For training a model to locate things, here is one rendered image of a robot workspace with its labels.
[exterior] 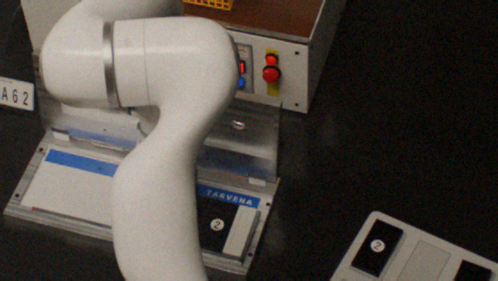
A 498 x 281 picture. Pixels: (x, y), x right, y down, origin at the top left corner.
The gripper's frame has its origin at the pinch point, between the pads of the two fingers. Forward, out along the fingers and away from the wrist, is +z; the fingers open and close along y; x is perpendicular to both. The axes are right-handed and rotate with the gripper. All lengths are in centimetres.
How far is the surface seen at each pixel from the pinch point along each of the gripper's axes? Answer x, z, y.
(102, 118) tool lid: 10.5, -6.8, -15.9
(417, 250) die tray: 6.3, 2.5, 41.7
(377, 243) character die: 4.8, 1.5, 35.2
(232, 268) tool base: -6.5, 3.8, 13.7
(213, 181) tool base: 9.0, 0.6, 5.3
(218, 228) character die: -0.5, 1.5, 9.3
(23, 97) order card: 16.5, -2.2, -34.6
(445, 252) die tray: 7.2, 2.3, 46.2
